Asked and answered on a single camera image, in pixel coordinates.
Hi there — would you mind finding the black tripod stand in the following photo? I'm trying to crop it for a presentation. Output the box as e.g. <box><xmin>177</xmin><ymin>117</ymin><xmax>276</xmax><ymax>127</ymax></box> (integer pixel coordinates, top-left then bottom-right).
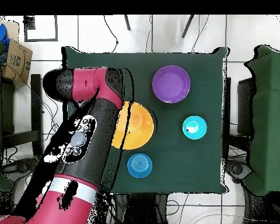
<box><xmin>181</xmin><ymin>14</ymin><xmax>195</xmax><ymax>39</ymax></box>

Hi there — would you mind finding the black square floor frame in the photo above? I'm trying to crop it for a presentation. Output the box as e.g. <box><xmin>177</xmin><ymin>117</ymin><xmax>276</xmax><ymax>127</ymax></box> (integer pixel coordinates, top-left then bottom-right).
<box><xmin>23</xmin><ymin>15</ymin><xmax>59</xmax><ymax>43</ymax></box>

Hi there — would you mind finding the plain cardboard box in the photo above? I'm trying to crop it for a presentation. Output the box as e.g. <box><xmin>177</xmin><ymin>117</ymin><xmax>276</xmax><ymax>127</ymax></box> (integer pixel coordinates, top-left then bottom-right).
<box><xmin>0</xmin><ymin>18</ymin><xmax>20</xmax><ymax>43</ymax></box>

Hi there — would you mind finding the black bench frame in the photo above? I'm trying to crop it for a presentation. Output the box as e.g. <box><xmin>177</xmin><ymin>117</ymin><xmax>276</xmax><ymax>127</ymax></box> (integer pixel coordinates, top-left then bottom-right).
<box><xmin>1</xmin><ymin>73</ymin><xmax>44</xmax><ymax>157</ymax></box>

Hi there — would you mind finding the medium blue bowl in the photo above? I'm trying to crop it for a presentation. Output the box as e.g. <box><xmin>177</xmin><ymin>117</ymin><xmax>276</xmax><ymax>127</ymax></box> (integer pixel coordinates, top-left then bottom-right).
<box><xmin>127</xmin><ymin>152</ymin><xmax>153</xmax><ymax>179</ymax></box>

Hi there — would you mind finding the large orange bowl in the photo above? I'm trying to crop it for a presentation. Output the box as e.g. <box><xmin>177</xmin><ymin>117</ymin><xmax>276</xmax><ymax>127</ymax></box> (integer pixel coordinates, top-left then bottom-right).
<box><xmin>111</xmin><ymin>101</ymin><xmax>155</xmax><ymax>151</ymax></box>

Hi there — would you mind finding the wide purple bowl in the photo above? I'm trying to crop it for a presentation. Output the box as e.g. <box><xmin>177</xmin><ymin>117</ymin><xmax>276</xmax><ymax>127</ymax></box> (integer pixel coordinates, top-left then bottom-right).
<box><xmin>152</xmin><ymin>65</ymin><xmax>191</xmax><ymax>104</ymax></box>

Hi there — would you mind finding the black pedestal foot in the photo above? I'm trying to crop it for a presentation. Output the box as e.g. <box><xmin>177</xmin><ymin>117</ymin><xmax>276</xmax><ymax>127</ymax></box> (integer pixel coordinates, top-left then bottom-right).
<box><xmin>2</xmin><ymin>157</ymin><xmax>39</xmax><ymax>183</ymax></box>
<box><xmin>225</xmin><ymin>158</ymin><xmax>253</xmax><ymax>184</ymax></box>

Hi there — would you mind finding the small light blue ribbed bowl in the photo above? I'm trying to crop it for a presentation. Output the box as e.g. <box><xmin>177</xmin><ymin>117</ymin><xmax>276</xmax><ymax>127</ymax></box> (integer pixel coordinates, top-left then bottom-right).
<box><xmin>182</xmin><ymin>115</ymin><xmax>208</xmax><ymax>140</ymax></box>

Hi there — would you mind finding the blue bag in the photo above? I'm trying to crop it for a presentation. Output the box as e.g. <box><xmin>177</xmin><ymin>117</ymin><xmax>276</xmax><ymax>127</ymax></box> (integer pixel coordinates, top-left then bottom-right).
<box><xmin>0</xmin><ymin>23</ymin><xmax>11</xmax><ymax>48</ymax></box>

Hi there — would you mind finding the printed cardboard box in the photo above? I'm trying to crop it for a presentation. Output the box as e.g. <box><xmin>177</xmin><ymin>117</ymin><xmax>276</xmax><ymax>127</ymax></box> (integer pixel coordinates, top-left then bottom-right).
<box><xmin>2</xmin><ymin>39</ymin><xmax>34</xmax><ymax>84</ymax></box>

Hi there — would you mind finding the dark green table cloth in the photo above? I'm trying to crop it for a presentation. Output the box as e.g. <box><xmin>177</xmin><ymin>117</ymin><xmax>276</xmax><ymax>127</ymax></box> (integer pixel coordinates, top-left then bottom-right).
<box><xmin>61</xmin><ymin>46</ymin><xmax>229</xmax><ymax>194</ymax></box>

